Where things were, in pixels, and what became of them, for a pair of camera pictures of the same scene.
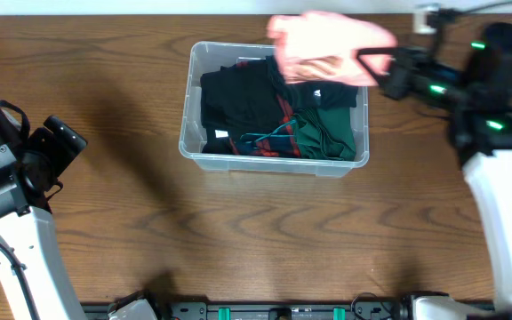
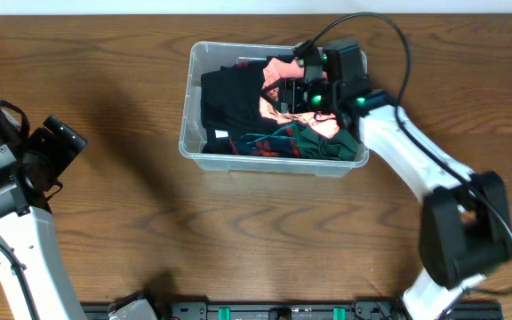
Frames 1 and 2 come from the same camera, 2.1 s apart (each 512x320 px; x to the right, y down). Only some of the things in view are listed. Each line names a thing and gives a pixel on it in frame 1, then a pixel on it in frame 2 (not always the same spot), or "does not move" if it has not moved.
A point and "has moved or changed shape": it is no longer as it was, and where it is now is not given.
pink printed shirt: x=321 y=46 -> x=276 y=69
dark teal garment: x=316 y=94 has moved or changed shape
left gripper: x=59 y=154 does not move
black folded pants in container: x=218 y=141 does not move
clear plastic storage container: x=203 y=56 does not move
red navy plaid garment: x=284 y=141 does not move
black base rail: x=283 y=311 does not move
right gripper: x=409 y=73 -> x=288 y=93
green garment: x=327 y=132 does not move
